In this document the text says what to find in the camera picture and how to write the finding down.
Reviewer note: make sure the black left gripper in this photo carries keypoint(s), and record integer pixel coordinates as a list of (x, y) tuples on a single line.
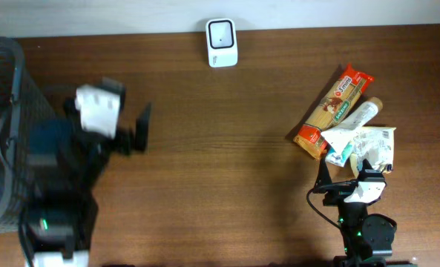
[(123, 136)]

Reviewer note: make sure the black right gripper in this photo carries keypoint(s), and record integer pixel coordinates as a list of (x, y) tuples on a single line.
[(323, 184)]

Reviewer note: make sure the green tissue packet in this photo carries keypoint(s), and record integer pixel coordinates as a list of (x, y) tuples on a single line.
[(340, 159)]

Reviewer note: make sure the white tube with gold cap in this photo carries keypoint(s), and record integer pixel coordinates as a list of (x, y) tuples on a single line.
[(339, 136)]

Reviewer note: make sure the cream snack bag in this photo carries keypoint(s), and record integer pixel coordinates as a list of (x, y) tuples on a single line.
[(376, 145)]

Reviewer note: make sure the orange spaghetti packet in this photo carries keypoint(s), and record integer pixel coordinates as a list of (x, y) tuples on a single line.
[(332, 109)]

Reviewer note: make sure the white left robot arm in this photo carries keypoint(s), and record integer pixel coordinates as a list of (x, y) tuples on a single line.
[(56, 225)]

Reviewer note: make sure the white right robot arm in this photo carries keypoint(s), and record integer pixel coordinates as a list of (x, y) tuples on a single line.
[(367, 238)]

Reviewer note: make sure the white barcode scanner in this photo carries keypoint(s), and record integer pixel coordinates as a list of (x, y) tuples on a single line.
[(221, 41)]

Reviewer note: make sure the dark grey plastic basket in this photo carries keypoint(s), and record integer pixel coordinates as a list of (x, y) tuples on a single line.
[(22, 105)]

